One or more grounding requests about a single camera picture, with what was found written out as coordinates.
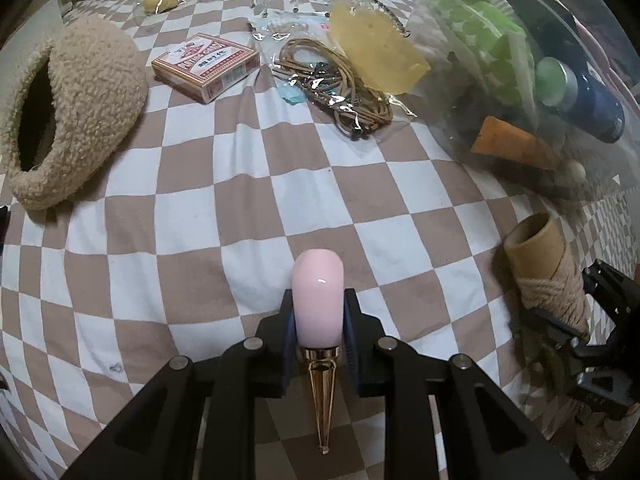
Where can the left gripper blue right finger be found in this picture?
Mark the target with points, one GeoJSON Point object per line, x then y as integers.
{"type": "Point", "coordinates": [442, 408]}

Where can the green patterned packet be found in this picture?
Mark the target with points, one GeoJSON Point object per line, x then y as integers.
{"type": "Point", "coordinates": [488, 40]}

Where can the checkered bed sheet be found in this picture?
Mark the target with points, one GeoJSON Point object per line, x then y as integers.
{"type": "Point", "coordinates": [185, 240]}

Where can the dark blue spray can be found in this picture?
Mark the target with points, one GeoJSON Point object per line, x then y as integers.
{"type": "Point", "coordinates": [582, 100]}

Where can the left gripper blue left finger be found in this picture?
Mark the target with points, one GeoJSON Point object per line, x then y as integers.
{"type": "Point", "coordinates": [197, 419]}

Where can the cardboard tube with rope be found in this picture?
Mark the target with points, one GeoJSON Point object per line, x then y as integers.
{"type": "Point", "coordinates": [546, 273]}

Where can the red playing card box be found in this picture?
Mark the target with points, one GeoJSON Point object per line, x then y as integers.
{"type": "Point", "coordinates": [205, 66]}

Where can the yellow translucent plastic piece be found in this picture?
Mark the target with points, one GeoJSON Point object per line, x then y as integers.
{"type": "Point", "coordinates": [384, 59]}

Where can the small yellow item in bag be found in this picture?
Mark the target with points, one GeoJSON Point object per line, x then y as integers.
{"type": "Point", "coordinates": [159, 6]}

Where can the teal white sachet packet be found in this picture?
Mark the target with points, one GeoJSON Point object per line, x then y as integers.
{"type": "Point", "coordinates": [290, 44]}

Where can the beige egg shaped ball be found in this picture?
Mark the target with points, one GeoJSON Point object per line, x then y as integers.
{"type": "Point", "coordinates": [573, 173]}

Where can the orange rectangular sponge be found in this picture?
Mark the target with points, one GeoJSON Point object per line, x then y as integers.
{"type": "Point", "coordinates": [503, 140]}

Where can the clear plastic storage bin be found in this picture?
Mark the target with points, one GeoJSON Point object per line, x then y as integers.
{"type": "Point", "coordinates": [583, 34]}

